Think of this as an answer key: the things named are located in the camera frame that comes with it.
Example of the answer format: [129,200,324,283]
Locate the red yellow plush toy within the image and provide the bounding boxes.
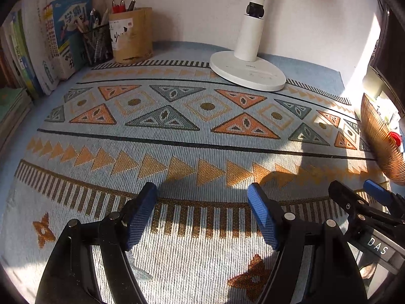
[389,131,402,147]

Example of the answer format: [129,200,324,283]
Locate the brown wicker bowl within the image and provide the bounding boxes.
[360,93,405,186]

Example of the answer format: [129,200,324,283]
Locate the patterned woven table mat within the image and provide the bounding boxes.
[1,45,389,303]

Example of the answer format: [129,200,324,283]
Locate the stacked green books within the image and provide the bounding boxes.
[1,87,33,151]

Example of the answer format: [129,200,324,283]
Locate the white desk lamp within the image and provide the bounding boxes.
[209,0,286,92]

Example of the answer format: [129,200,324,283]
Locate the black mesh pen holder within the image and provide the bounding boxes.
[82,8,113,67]

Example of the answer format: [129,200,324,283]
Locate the brown cardboard pen holder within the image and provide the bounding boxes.
[109,8,153,65]

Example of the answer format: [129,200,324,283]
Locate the blue cover book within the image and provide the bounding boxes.
[43,0,92,80]

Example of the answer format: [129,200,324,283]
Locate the upright green white books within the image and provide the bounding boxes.
[1,0,44,100]

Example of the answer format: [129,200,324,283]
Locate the white paper booklet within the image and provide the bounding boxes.
[21,0,59,96]

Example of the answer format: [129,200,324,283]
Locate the black wall monitor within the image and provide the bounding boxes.
[370,0,404,117]

